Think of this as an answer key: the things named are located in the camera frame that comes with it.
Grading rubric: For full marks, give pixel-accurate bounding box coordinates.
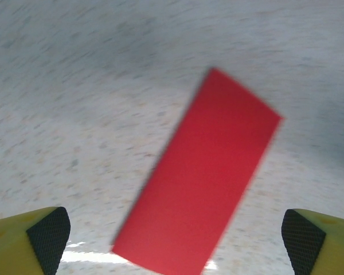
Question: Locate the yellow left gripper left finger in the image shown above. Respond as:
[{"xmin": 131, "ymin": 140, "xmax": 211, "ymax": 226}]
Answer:
[{"xmin": 0, "ymin": 206, "xmax": 71, "ymax": 275}]

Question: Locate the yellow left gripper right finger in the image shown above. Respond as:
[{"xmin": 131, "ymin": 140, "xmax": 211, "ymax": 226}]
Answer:
[{"xmin": 281, "ymin": 208, "xmax": 344, "ymax": 275}]

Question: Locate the red cloth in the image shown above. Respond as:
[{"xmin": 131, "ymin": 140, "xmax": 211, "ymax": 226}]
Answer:
[{"xmin": 111, "ymin": 67, "xmax": 284, "ymax": 274}]

